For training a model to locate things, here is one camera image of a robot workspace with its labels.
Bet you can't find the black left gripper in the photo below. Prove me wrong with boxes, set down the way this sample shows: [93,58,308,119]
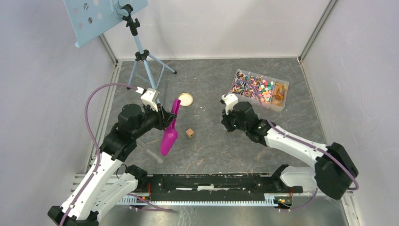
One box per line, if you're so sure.
[132,101,177,139]

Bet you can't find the magenta plastic scoop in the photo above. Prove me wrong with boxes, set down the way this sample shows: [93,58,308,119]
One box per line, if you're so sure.
[160,99,180,156]

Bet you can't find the clear compartment candy box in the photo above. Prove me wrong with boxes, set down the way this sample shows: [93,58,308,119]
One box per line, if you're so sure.
[228,69,289,112]

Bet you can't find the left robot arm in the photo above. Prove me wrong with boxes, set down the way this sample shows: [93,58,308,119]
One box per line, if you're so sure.
[48,100,180,226]

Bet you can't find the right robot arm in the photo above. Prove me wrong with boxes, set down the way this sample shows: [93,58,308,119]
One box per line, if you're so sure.
[221,100,359,200]

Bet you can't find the wooden letter cube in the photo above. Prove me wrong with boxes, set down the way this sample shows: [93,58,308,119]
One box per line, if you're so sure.
[185,128,194,137]

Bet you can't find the gold jar lid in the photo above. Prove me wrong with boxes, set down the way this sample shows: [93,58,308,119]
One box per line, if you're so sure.
[178,93,194,106]

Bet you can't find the light blue music stand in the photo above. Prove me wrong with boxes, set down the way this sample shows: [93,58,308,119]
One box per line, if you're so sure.
[63,0,177,104]

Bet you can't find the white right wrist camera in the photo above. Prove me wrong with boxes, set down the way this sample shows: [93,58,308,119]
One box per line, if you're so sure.
[222,93,238,115]

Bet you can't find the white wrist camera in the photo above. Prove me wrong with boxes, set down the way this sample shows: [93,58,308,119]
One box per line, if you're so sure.
[141,88,159,112]
[222,93,238,115]

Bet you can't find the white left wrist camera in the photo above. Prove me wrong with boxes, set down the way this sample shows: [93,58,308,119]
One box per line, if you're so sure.
[141,88,159,112]

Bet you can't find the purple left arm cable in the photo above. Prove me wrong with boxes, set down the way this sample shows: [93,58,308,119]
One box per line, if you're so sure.
[58,82,174,226]

